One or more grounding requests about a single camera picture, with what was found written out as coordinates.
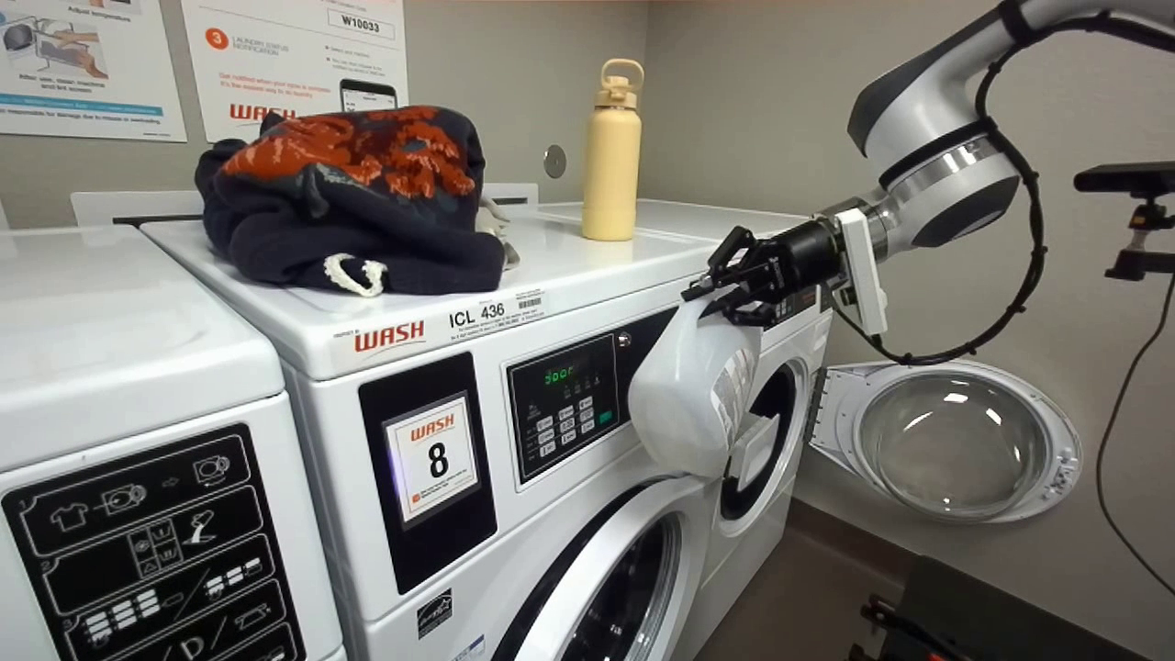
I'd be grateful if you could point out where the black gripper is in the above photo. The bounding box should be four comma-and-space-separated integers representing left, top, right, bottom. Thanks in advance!
678, 217, 852, 332

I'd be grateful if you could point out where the white front-load washing machine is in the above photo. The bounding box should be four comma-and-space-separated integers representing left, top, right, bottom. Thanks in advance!
0, 188, 352, 661

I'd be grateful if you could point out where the yellow metal water bottle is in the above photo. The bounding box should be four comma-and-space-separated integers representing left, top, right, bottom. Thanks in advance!
579, 56, 647, 248

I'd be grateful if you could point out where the round washer door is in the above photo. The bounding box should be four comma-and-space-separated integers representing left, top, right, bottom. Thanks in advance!
494, 475, 718, 661
809, 354, 1086, 529

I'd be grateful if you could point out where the white washer number nine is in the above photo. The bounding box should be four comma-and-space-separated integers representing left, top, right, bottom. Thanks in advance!
631, 194, 845, 658

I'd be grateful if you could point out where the white washer number eight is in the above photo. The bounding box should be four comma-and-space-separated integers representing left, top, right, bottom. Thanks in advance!
139, 179, 738, 661

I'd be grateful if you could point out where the orange and navy clothes pile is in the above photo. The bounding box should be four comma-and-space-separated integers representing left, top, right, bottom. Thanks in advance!
194, 103, 517, 300

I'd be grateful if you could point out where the black perforated base platform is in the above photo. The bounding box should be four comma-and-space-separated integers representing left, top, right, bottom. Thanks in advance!
850, 555, 1151, 661

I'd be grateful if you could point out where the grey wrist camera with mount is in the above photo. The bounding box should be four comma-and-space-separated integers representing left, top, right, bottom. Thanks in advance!
834, 201, 893, 343

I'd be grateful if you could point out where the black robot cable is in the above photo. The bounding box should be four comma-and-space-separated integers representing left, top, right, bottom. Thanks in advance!
841, 40, 1053, 373

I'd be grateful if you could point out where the red-handled black clamp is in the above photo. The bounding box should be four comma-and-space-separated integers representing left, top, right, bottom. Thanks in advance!
856, 592, 970, 661

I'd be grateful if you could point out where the black camera cable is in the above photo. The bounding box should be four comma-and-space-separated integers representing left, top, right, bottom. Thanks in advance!
1090, 277, 1175, 603

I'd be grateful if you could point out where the black stereo camera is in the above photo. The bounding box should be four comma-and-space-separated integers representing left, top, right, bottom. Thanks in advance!
1074, 157, 1175, 199

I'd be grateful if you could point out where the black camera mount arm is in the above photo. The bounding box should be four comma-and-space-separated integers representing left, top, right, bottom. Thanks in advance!
1101, 194, 1175, 287

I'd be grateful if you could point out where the orange white wall poster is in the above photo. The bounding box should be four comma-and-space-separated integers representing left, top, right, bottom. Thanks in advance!
180, 0, 413, 144

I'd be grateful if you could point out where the blue white wall poster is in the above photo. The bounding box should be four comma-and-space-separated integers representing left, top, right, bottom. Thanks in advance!
0, 0, 193, 144

